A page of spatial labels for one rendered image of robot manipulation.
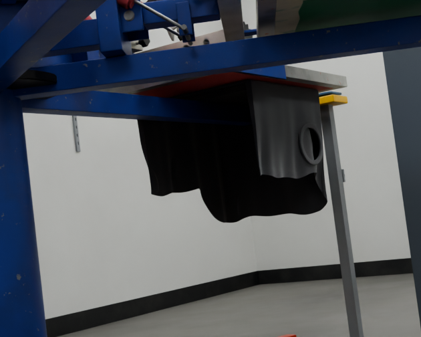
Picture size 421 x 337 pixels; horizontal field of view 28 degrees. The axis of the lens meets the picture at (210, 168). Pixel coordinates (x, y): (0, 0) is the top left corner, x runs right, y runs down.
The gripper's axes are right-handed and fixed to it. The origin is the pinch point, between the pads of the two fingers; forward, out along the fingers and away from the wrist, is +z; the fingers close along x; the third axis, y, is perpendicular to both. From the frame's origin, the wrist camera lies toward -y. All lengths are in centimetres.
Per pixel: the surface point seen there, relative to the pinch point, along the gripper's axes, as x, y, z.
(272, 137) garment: 14.6, 22.1, 34.7
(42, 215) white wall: 135, -200, 43
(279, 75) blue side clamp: 8.5, 30.6, 17.1
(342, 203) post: 77, 15, 57
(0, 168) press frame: -87, 10, 42
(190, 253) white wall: 278, -199, 79
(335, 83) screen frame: 51, 30, 16
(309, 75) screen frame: 31.0, 29.5, 15.2
